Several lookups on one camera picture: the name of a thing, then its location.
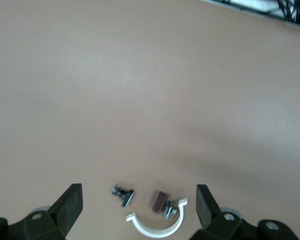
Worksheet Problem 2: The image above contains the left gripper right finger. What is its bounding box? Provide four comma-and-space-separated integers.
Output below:
191, 184, 260, 240

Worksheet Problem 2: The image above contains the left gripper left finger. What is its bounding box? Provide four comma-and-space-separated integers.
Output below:
8, 183, 84, 240

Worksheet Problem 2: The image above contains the brown block with metal screws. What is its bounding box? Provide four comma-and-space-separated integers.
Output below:
151, 191, 179, 221

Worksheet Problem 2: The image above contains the brown paper table cover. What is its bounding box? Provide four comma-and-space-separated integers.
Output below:
0, 0, 300, 240

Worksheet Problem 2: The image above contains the white half-ring clamp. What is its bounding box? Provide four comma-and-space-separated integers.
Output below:
125, 197, 189, 239

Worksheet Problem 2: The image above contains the small black switch part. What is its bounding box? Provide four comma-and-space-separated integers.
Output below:
111, 184, 136, 208

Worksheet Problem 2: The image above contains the black cable bundle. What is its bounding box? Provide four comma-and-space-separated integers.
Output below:
214, 0, 300, 25

